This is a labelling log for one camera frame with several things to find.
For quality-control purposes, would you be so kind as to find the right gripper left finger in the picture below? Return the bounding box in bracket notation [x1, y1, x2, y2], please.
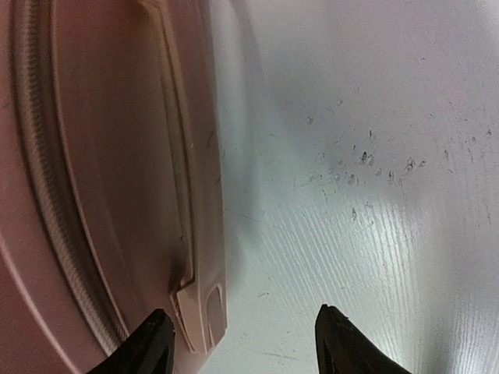
[91, 309, 175, 374]

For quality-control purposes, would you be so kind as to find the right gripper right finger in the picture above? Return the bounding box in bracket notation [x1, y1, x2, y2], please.
[315, 304, 409, 374]

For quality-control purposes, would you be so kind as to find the pink hard-shell suitcase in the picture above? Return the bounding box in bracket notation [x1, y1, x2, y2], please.
[1, 1, 227, 373]

